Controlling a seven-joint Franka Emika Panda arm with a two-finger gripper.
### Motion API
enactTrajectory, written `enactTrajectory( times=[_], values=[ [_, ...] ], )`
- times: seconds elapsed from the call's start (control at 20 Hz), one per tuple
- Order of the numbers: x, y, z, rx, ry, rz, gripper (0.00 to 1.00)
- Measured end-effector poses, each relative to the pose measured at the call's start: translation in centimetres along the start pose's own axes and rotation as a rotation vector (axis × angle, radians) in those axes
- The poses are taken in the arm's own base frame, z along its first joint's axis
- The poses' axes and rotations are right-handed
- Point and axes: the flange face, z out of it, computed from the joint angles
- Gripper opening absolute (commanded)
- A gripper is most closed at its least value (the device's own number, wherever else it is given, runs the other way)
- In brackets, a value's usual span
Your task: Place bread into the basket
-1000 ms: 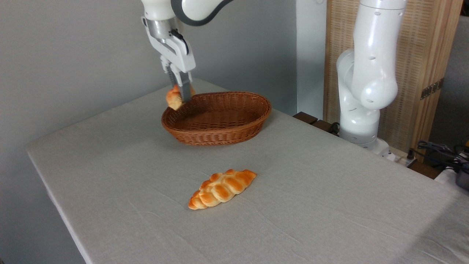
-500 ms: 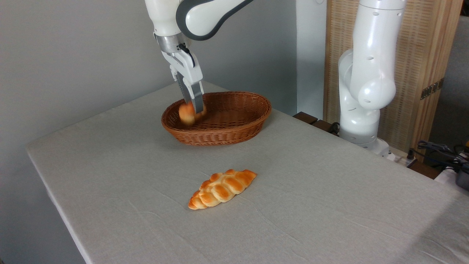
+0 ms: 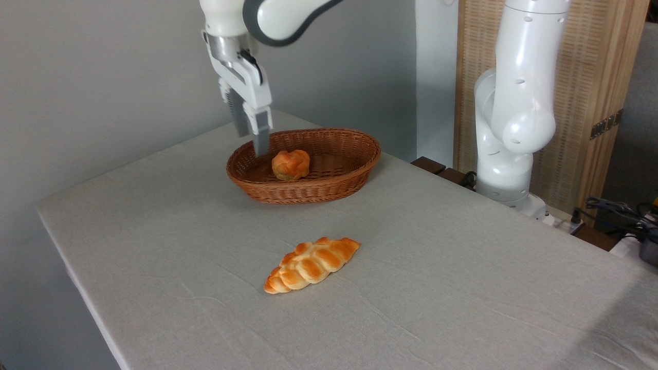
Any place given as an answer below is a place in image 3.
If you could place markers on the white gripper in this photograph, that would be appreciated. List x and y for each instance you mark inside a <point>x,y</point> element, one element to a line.
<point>249,82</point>

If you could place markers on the round knotted bread roll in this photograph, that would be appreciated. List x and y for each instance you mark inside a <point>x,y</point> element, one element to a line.
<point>290,164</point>

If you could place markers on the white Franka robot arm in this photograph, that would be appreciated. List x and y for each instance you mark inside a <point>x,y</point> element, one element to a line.
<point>514,103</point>

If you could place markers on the brown wicker basket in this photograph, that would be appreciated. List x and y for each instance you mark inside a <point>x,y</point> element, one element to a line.
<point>329,187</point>

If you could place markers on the long braided bread loaf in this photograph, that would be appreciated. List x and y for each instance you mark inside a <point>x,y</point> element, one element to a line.
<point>311,264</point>

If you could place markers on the dark brown wooden platform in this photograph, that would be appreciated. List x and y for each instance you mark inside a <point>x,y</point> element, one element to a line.
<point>429,164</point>

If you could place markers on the grey tablecloth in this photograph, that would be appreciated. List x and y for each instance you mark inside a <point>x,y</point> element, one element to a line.
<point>411,288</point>

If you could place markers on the white power strip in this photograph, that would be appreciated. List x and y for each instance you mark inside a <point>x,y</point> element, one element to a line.
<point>563,221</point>

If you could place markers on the dark metal screen hinge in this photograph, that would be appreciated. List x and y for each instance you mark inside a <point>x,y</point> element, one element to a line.
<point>606,124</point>

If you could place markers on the grey box device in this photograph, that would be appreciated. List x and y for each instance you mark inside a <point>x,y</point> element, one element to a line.
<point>650,253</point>

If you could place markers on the white wall pillar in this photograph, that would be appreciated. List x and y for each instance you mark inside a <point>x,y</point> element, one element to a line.
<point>437,77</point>

